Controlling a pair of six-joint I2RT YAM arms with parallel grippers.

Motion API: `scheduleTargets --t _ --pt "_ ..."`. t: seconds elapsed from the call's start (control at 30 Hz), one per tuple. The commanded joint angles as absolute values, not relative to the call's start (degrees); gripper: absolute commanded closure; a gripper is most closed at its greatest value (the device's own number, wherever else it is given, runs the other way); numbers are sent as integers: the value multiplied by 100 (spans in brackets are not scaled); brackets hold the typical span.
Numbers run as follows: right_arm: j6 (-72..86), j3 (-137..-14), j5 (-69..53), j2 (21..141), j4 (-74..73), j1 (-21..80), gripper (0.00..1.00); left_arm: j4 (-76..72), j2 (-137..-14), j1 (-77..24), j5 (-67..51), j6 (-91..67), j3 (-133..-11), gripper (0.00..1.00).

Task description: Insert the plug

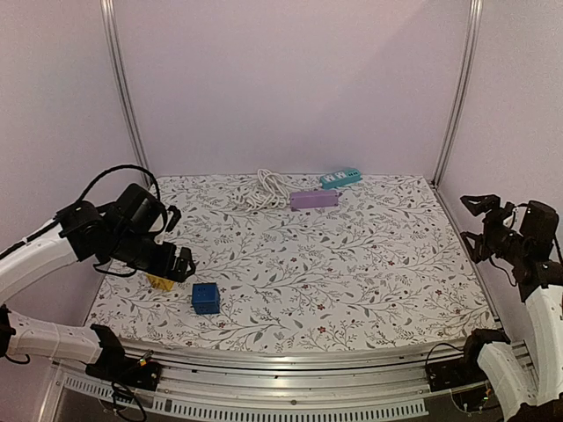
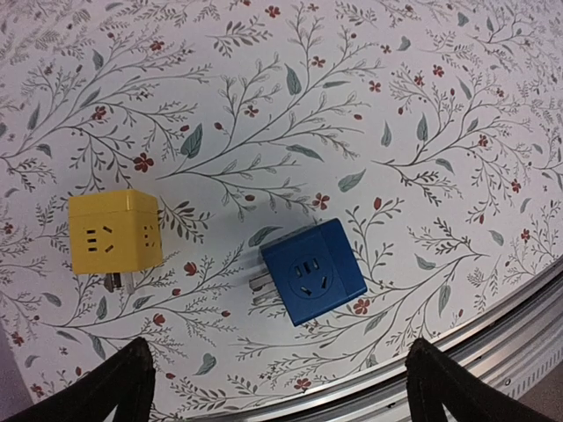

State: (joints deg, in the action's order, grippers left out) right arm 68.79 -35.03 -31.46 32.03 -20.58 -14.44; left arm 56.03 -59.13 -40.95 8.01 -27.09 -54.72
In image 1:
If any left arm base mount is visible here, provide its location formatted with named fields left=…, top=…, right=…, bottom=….
left=85, top=352, right=163, bottom=391

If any white coiled cable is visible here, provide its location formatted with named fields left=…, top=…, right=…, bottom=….
left=239, top=168, right=294, bottom=211

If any left aluminium corner post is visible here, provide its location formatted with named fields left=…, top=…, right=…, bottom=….
left=100, top=0, right=150, bottom=170

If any floral table mat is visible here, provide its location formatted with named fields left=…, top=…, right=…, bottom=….
left=89, top=175, right=494, bottom=353

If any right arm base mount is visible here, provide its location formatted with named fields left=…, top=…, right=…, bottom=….
left=425, top=359, right=470, bottom=392

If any aluminium front rail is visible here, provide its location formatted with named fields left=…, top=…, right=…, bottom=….
left=37, top=338, right=546, bottom=422

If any teal power strip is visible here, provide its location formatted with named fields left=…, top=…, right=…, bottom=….
left=319, top=168, right=362, bottom=190

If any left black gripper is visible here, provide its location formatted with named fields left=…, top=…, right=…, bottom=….
left=109, top=229, right=196, bottom=283

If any aluminium corner post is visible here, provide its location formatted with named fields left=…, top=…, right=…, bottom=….
left=100, top=0, right=150, bottom=170
left=431, top=0, right=484, bottom=190

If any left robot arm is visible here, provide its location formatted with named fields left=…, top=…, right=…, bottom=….
left=1, top=164, right=196, bottom=382

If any purple power strip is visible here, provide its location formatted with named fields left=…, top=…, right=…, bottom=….
left=289, top=190, right=340, bottom=210

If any right aluminium corner post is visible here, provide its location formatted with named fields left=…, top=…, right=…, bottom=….
left=431, top=0, right=484, bottom=190

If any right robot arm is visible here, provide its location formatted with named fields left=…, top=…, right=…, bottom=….
left=454, top=194, right=562, bottom=421

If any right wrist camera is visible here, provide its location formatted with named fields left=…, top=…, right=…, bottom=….
left=510, top=200, right=559, bottom=257

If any blue cube socket adapter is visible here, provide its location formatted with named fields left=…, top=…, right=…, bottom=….
left=191, top=283, right=221, bottom=315

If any yellow cube socket adapter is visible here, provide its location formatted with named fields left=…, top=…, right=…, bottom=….
left=146, top=273, right=175, bottom=292

